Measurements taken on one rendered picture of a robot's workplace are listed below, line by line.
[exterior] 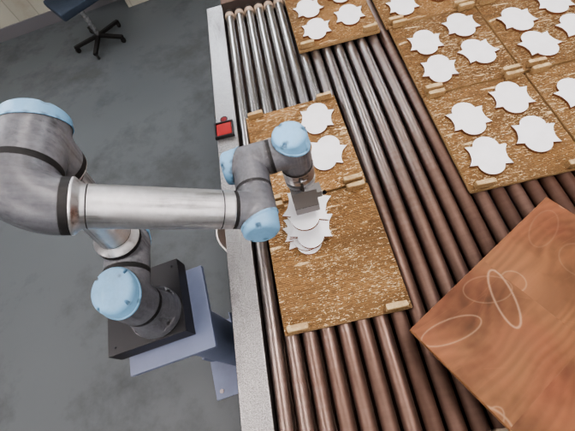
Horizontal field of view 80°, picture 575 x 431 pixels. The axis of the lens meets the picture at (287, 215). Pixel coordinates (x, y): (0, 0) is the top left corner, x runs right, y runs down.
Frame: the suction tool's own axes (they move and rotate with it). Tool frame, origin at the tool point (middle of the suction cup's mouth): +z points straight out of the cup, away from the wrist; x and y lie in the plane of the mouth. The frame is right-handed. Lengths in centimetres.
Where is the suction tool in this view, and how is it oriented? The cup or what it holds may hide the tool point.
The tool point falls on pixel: (307, 208)
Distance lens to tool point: 97.3
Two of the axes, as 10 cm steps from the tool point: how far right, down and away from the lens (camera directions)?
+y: -1.9, -8.5, 4.9
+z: 1.7, 4.6, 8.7
